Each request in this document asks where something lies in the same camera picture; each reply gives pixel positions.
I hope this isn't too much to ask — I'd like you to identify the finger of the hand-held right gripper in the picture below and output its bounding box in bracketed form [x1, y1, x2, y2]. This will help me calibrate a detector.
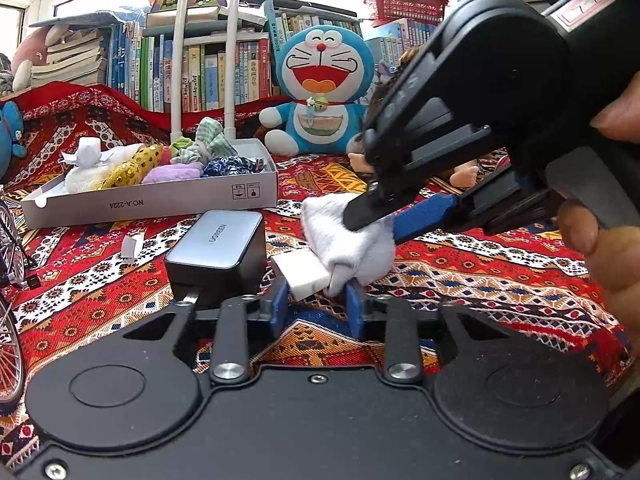
[392, 167, 561, 247]
[343, 37, 495, 233]

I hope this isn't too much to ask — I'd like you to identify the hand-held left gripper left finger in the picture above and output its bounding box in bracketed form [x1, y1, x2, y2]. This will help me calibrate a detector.
[122, 277, 292, 385]

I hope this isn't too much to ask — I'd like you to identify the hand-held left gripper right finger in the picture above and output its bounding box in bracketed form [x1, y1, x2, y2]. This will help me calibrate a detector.
[345, 280, 508, 385]

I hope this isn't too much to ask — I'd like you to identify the white rectangular block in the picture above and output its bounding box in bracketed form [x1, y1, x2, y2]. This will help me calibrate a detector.
[270, 251, 332, 302]

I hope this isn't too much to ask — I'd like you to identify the white sock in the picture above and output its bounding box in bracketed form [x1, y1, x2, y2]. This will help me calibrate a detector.
[300, 195, 398, 297]

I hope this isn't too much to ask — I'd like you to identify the blue floral scrunchie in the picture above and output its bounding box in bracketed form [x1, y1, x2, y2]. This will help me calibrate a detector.
[201, 155, 266, 178]

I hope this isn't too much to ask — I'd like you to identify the white shallow cardboard box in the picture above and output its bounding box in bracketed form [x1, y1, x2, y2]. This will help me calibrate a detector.
[20, 139, 279, 231]

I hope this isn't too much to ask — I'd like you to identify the white cotton wool ball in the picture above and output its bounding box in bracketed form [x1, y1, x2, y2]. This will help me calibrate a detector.
[64, 157, 123, 194]

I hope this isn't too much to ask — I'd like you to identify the person's right hand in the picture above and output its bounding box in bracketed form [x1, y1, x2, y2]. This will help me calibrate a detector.
[557, 72, 640, 361]

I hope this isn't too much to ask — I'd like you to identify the red patterned blanket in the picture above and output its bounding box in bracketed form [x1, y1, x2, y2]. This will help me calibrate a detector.
[0, 82, 631, 466]

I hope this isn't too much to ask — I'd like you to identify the grey power charger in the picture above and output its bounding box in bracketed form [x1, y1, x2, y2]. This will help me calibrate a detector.
[164, 210, 267, 311]

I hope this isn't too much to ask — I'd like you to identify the brown-haired doll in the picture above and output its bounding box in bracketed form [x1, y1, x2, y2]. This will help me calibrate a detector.
[347, 45, 506, 193]

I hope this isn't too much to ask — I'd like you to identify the large blue cat plush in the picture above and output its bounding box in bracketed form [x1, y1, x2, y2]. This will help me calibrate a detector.
[257, 25, 376, 157]

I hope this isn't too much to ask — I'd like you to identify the red plastic basket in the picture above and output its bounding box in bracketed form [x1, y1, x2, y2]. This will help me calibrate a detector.
[363, 0, 449, 23]

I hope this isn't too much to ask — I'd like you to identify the small white paper piece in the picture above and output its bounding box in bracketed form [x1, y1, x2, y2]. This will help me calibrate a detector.
[121, 232, 146, 261]

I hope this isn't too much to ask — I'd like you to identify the purple fluffy scrunchie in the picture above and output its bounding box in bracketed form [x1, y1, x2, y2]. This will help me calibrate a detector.
[141, 162, 202, 184]

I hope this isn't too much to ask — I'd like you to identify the pale green checked scrunchie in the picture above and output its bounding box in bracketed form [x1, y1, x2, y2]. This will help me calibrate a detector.
[187, 116, 238, 165]

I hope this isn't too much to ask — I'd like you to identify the gold sequin scrunchie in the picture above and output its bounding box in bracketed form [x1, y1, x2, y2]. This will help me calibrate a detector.
[92, 144, 163, 191]

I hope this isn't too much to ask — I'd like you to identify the row of upright books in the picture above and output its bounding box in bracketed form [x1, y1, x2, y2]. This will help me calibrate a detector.
[105, 12, 441, 113]

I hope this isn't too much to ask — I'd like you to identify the white fabric bow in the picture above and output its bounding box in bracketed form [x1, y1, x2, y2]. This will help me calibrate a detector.
[60, 137, 118, 168]

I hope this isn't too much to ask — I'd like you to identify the stack of lying books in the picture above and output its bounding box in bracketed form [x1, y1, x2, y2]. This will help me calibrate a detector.
[30, 27, 108, 88]

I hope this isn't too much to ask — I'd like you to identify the small blue plush toy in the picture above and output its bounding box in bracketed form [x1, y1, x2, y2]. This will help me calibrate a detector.
[0, 100, 27, 183]

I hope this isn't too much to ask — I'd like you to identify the pink and white plush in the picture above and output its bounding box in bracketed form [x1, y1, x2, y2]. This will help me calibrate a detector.
[10, 22, 71, 93]

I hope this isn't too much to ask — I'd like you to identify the white pipe frame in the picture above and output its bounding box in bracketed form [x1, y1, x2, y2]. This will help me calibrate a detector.
[170, 0, 246, 148]

